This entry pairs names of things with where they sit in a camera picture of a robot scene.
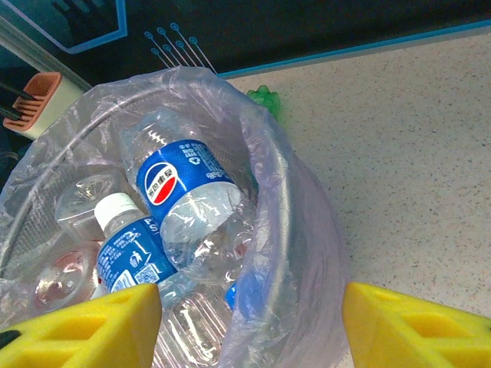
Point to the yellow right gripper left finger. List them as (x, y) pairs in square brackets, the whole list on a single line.
[(76, 329)]

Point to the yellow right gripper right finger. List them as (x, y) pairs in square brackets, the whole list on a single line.
[(414, 329)]

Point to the blue label bottle white cap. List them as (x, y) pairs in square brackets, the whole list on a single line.
[(130, 257)]

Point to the clear square plastic bottle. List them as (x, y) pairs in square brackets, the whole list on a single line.
[(88, 203)]

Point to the Pepsi bottle blue cap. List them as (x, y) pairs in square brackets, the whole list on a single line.
[(180, 180)]

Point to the grey mesh waste bin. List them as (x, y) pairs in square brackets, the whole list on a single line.
[(290, 230)]

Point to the bin with clear plastic liner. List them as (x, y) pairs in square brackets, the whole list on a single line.
[(303, 214)]

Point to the cream knife block orange top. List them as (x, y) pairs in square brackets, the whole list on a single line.
[(42, 88)]

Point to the green plastic bottle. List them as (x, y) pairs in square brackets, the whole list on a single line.
[(264, 97)]

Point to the aluminium frame post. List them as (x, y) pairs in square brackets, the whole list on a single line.
[(23, 46)]

